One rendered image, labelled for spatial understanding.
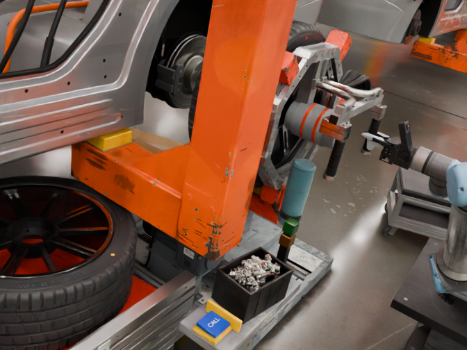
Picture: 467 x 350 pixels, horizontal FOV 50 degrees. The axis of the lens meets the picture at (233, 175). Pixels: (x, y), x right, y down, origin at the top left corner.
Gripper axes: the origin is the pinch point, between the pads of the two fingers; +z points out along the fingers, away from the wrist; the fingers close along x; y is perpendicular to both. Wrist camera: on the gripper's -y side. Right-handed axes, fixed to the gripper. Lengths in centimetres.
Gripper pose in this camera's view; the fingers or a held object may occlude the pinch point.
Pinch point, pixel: (367, 132)
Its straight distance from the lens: 201.7
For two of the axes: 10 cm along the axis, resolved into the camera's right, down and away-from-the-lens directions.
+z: -8.0, -4.1, 4.4
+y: -1.8, 8.7, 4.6
